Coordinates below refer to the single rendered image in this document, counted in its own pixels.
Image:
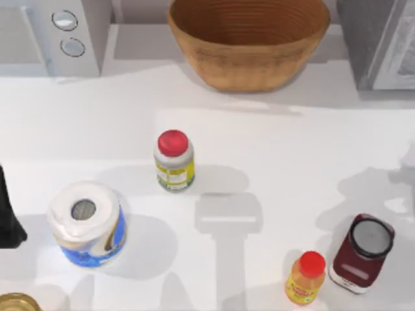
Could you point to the red-capped yellow-green bottle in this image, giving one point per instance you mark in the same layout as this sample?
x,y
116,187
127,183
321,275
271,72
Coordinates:
x,y
175,165

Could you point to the brown woven basket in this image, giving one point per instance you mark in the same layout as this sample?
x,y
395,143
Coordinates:
x,y
248,55

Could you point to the white and blue paper roll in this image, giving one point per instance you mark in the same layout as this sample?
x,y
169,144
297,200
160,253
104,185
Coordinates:
x,y
87,223

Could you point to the red-capped orange bottle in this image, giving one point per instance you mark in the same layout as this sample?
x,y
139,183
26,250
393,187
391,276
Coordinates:
x,y
306,280

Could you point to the round microwave knob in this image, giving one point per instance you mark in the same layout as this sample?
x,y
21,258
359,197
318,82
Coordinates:
x,y
64,20
72,47

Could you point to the dark red jar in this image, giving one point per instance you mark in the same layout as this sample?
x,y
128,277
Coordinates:
x,y
360,256

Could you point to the pale microwave oven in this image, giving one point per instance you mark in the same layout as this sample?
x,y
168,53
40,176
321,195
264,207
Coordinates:
x,y
39,39

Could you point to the grey cabinet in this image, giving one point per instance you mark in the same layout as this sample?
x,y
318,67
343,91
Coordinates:
x,y
379,42

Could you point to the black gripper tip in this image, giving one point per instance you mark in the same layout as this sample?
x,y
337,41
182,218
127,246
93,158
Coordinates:
x,y
8,220

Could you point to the yellow glass jar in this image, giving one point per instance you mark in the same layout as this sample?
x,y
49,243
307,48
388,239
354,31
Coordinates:
x,y
17,303

